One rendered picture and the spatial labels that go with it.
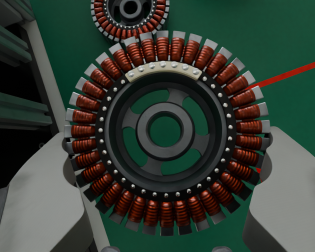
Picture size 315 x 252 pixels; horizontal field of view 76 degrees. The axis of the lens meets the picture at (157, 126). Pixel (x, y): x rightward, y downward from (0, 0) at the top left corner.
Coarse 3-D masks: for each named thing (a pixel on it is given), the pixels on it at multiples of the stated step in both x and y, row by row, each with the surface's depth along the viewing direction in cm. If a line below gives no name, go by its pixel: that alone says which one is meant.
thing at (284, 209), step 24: (288, 144) 10; (264, 168) 9; (288, 168) 8; (312, 168) 8; (264, 192) 7; (288, 192) 7; (312, 192) 7; (264, 216) 6; (288, 216) 6; (312, 216) 6; (264, 240) 6; (288, 240) 6; (312, 240) 6
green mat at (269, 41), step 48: (48, 0) 33; (192, 0) 31; (240, 0) 31; (288, 0) 31; (48, 48) 32; (96, 48) 32; (240, 48) 31; (288, 48) 30; (144, 96) 31; (288, 96) 30; (144, 240) 30; (192, 240) 29; (240, 240) 29
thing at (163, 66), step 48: (144, 48) 11; (192, 48) 11; (96, 96) 11; (192, 96) 13; (240, 96) 10; (96, 144) 11; (144, 144) 12; (192, 144) 13; (240, 144) 10; (96, 192) 10; (144, 192) 11; (192, 192) 10; (240, 192) 10
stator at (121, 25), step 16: (96, 0) 28; (112, 0) 30; (128, 0) 29; (144, 0) 30; (160, 0) 28; (96, 16) 28; (112, 16) 30; (128, 16) 29; (160, 16) 28; (112, 32) 28; (128, 32) 28; (144, 32) 28
